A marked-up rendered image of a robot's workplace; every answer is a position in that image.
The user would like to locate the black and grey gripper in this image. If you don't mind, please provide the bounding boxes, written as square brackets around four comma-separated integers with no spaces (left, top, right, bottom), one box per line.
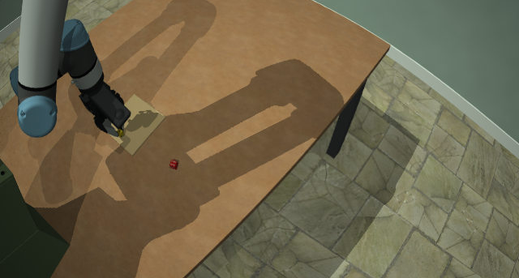
[79,72,124,137]

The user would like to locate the translucent tan mat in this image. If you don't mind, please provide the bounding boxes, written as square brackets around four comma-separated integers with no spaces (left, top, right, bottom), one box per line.
[110,94,165,156]

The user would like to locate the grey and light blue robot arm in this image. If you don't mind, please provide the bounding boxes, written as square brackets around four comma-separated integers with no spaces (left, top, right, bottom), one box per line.
[10,0,131,138]

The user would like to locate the red die with white pips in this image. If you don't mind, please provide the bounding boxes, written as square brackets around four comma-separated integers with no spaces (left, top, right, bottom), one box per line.
[169,160,178,169]

